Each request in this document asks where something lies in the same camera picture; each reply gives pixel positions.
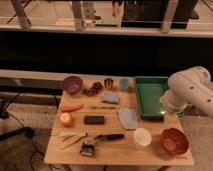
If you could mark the red bowl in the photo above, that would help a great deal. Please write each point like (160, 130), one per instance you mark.
(174, 141)

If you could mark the bunch of dark grapes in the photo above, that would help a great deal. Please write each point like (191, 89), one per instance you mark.
(93, 90)

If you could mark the light blue cup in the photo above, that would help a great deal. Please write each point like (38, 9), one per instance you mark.
(124, 84)

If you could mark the orange carrot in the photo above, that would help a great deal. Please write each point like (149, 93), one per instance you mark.
(71, 108)

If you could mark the white plastic cup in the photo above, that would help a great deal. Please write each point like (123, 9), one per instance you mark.
(142, 137)

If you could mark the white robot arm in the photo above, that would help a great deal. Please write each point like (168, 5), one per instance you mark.
(192, 86)

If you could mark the small blue sponge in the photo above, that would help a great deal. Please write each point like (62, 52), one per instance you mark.
(110, 98)

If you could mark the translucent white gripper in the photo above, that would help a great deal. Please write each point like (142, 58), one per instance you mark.
(170, 120)

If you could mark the light blue cloth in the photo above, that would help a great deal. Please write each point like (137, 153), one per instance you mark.
(128, 118)

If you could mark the red yellow apple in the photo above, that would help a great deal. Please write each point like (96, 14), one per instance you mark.
(66, 119)

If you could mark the wooden table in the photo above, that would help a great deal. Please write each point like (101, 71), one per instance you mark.
(118, 152)

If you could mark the purple bowl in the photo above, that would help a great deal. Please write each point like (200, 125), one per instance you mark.
(72, 84)

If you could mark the green plastic tray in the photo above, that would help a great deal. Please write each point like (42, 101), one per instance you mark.
(148, 90)

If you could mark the black rectangular block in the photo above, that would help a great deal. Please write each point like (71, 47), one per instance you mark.
(94, 120)

